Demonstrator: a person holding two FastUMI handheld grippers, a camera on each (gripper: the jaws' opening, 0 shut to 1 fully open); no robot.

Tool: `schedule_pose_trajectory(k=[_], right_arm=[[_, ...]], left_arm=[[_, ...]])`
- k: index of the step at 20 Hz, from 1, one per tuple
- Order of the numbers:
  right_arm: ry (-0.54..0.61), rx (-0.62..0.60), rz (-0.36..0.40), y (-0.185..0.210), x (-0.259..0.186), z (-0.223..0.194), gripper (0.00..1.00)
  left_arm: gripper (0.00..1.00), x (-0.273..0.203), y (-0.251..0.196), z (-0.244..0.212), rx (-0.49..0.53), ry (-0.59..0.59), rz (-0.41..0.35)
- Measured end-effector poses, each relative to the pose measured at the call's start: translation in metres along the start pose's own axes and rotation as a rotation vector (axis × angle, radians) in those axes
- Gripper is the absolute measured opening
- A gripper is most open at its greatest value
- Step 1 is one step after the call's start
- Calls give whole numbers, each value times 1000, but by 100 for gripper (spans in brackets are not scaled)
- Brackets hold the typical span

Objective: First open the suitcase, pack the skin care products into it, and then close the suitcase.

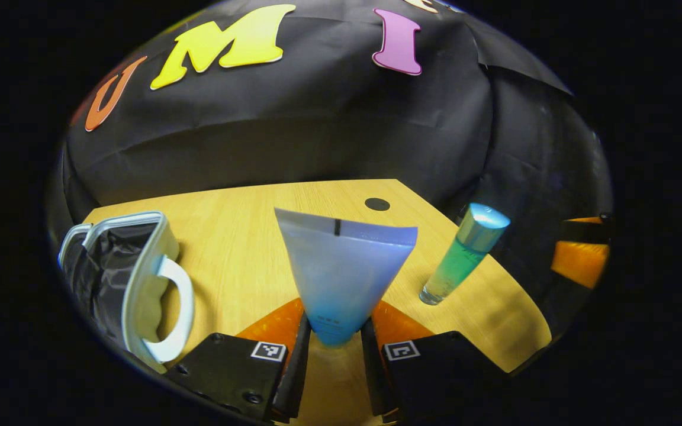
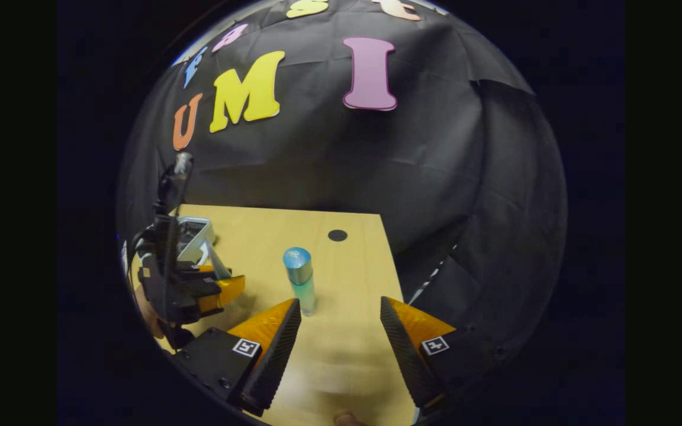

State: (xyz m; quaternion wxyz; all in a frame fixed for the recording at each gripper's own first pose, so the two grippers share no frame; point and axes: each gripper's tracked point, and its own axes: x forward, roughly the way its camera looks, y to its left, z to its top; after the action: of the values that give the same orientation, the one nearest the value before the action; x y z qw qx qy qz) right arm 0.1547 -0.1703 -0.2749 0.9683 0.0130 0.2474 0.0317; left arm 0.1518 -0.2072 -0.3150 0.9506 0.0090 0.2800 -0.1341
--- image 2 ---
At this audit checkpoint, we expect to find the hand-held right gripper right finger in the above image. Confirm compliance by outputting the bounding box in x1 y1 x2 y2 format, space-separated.
380 296 504 411

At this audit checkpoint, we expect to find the light blue suitcase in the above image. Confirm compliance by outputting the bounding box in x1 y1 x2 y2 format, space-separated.
174 216 233 280

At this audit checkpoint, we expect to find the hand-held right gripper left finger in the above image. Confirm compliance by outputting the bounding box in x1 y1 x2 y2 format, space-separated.
171 298 303 417

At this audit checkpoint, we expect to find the green bottle with blue cap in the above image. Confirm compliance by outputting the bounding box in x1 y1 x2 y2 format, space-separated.
282 247 319 318

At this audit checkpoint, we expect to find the black and white striped strap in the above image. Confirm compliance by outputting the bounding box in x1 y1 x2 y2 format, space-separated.
406 244 459 305

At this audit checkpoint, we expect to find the black backdrop cloth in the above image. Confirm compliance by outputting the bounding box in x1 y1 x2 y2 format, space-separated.
116 0 568 379

